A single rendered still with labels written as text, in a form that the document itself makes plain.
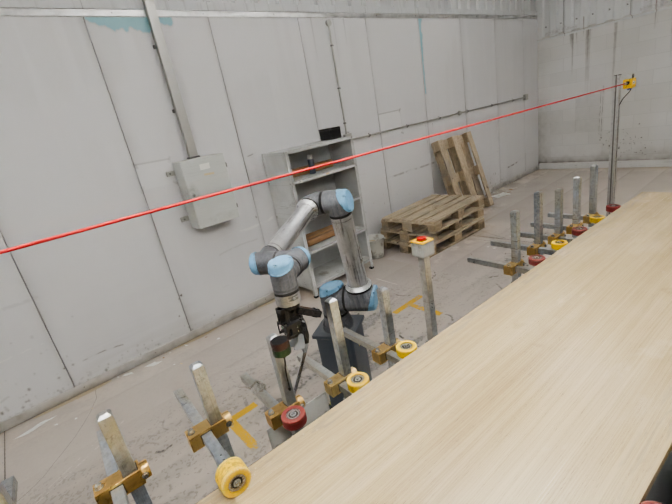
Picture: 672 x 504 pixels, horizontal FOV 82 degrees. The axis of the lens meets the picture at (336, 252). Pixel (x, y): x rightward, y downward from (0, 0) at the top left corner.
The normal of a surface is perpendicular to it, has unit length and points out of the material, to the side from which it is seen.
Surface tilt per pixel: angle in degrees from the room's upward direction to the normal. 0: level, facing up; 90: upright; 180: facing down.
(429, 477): 0
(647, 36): 90
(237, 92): 90
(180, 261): 90
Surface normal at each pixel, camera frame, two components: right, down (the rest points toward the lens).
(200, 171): 0.65, 0.14
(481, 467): -0.18, -0.93
